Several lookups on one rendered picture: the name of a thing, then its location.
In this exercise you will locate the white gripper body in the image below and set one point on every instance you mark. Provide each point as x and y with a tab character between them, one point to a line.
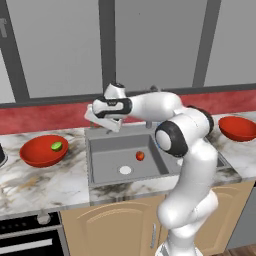
104	121

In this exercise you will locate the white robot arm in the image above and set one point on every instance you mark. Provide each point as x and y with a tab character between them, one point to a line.
191	173

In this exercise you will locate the grey sink basin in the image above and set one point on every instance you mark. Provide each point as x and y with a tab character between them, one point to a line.
116	156

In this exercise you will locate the red apple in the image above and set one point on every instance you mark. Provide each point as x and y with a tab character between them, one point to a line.
140	156

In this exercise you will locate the red bowl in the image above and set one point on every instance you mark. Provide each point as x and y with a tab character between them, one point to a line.
238	128
38	156

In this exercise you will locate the green kiwi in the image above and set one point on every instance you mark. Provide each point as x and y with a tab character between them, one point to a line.
56	146

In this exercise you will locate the grey framed window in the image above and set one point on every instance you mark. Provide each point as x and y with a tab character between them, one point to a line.
60	46

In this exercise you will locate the black hob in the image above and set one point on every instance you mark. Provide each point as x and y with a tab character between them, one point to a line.
2	156

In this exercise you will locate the beige cupboard door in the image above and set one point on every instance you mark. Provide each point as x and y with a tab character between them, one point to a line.
230	216
113	230

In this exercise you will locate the silver oven knob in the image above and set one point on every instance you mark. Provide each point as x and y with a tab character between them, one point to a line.
43	218

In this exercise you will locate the black oven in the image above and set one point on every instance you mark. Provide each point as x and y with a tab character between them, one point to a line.
30	236

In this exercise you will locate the grey dishwasher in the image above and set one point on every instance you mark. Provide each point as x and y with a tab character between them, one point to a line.
245	220

